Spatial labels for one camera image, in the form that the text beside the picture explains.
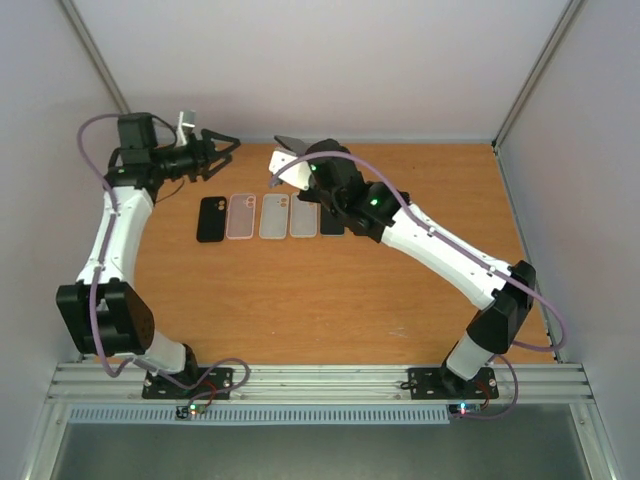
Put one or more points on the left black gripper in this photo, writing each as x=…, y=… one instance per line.
x=203, y=157

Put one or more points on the pink phone case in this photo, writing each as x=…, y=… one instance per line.
x=241, y=216

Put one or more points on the black phone case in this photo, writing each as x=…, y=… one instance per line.
x=211, y=220

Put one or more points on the phone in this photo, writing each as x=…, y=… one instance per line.
x=297, y=146

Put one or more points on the white phone case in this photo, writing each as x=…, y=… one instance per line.
x=274, y=217
x=303, y=218

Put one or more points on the black smartphone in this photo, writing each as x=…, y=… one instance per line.
x=329, y=226

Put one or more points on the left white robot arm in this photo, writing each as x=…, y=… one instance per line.
x=101, y=309

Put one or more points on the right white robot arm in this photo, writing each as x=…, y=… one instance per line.
x=499, y=291

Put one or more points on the left circuit board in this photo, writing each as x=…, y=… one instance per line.
x=190, y=411

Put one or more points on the circuit board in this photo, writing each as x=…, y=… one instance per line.
x=466, y=408
x=190, y=411

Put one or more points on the right circuit board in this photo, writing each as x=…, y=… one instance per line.
x=466, y=408

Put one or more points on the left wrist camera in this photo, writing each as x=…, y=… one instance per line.
x=184, y=127

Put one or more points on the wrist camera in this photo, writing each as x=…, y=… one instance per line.
x=286, y=169
x=184, y=127

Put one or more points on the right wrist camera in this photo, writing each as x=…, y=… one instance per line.
x=286, y=169

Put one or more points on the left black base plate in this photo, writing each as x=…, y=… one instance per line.
x=158, y=388

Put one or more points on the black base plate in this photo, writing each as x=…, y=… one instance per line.
x=158, y=388
x=438, y=383

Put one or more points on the aluminium front rail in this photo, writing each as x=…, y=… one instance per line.
x=326, y=384

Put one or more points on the grey slotted cable duct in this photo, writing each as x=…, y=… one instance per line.
x=262, y=415

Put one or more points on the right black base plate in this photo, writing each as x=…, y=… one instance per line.
x=438, y=383

